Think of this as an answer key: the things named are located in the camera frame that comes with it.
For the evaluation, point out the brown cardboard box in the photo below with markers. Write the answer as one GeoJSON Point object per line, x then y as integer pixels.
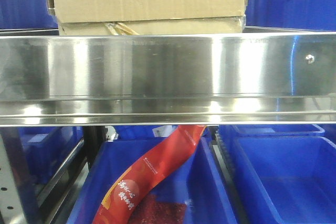
{"type": "Point", "coordinates": [149, 17]}

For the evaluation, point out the blue bin lower left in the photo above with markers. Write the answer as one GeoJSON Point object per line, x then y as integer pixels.
{"type": "Point", "coordinates": [46, 148]}

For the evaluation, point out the steel shelf upright post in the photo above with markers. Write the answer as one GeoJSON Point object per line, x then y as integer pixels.
{"type": "Point", "coordinates": [18, 200]}

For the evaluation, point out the blue bin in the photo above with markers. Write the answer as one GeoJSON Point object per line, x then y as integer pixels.
{"type": "Point", "coordinates": [46, 148]}
{"type": "Point", "coordinates": [286, 179]}
{"type": "Point", "coordinates": [301, 14]}
{"type": "Point", "coordinates": [26, 14]}
{"type": "Point", "coordinates": [227, 133]}
{"type": "Point", "coordinates": [196, 183]}

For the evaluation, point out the crumpled clear packing tape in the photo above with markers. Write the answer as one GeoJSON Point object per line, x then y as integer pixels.
{"type": "Point", "coordinates": [117, 28]}

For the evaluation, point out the red printed paper banner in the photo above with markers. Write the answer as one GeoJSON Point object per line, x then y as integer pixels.
{"type": "Point", "coordinates": [133, 185]}

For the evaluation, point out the blue bin upper left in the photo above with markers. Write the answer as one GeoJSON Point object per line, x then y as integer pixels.
{"type": "Point", "coordinates": [26, 14]}

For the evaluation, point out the stainless steel shelf rail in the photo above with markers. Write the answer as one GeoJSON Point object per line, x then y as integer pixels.
{"type": "Point", "coordinates": [196, 79]}

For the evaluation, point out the blue bin lower centre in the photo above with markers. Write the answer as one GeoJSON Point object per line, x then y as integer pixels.
{"type": "Point", "coordinates": [196, 183]}

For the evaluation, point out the blue bin upper right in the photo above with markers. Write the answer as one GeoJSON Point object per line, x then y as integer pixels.
{"type": "Point", "coordinates": [301, 14]}

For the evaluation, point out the red glitter sheet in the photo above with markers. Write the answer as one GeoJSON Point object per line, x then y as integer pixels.
{"type": "Point", "coordinates": [150, 210]}

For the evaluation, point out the shelf rail screw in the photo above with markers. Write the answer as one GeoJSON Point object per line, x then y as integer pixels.
{"type": "Point", "coordinates": [310, 59]}

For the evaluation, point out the blue bin behind lower right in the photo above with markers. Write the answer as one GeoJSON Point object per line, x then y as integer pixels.
{"type": "Point", "coordinates": [227, 133]}

